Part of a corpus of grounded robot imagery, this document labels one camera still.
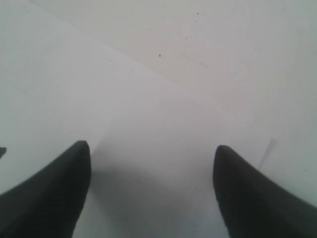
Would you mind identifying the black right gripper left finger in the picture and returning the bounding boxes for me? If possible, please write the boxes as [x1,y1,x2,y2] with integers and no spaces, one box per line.
[0,141,91,238]

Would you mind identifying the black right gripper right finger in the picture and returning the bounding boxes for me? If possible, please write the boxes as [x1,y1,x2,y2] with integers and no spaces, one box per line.
[213,145,317,238]

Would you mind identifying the white paper with square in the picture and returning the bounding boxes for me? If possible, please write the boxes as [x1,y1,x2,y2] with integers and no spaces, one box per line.
[0,0,268,238]

